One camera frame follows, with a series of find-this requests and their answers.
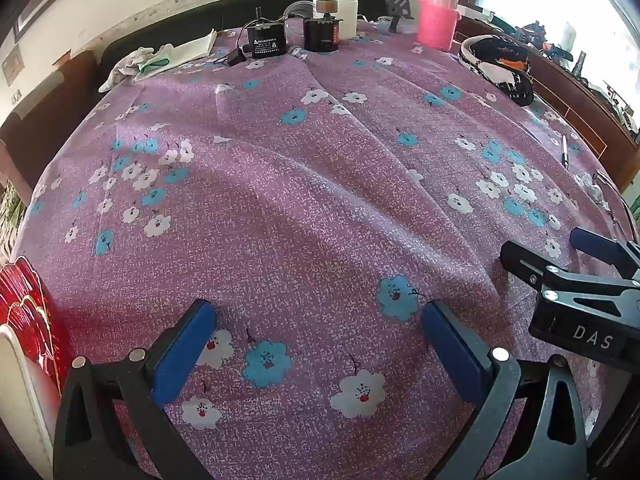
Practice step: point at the wall light switch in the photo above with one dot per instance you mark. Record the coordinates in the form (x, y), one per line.
(16, 95)

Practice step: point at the black motor with wooden knob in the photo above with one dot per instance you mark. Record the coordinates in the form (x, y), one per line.
(320, 35)

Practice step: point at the white bowl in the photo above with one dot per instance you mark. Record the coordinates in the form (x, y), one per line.
(25, 385)

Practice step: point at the brown armchair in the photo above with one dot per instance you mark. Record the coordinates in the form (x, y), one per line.
(45, 120)

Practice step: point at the white plastic jar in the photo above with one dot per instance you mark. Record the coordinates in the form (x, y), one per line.
(345, 10)

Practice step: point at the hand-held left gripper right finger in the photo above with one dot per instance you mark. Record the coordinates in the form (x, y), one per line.
(452, 350)

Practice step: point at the red plate with gold rim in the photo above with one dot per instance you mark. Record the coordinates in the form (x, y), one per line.
(25, 300)

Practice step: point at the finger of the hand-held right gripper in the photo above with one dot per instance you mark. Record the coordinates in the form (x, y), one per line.
(520, 257)
(582, 237)

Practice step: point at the wooden cabinet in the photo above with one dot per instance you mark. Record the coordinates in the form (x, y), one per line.
(575, 95)

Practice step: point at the purple floral tablecloth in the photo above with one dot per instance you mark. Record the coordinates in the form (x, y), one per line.
(300, 210)

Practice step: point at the white bag with green print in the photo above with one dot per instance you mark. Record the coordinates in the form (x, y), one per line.
(195, 45)

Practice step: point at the black patterned hat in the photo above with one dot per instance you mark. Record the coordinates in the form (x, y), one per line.
(487, 50)

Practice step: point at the clear plastic container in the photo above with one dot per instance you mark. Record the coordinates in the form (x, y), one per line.
(300, 9)

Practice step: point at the white work gloves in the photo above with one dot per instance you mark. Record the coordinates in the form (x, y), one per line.
(125, 65)

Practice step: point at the pink sleeved glass bottle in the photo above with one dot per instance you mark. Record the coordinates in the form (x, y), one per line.
(437, 25)

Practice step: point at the black pen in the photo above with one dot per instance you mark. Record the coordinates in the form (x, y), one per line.
(564, 152)

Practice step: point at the framed wall picture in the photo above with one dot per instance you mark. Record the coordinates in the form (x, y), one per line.
(27, 15)

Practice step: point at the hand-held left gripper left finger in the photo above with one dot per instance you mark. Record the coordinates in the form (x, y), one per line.
(182, 355)

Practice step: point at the black cylindrical motor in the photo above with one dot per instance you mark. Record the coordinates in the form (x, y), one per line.
(267, 40)

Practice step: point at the small wall plaque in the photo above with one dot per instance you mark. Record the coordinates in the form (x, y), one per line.
(12, 65)

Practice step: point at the black power adapter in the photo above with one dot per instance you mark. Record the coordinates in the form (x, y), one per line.
(237, 56)

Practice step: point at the patterned cushion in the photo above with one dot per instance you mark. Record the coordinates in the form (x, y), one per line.
(10, 215)

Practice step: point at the black sofa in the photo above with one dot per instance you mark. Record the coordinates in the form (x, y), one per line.
(150, 30)

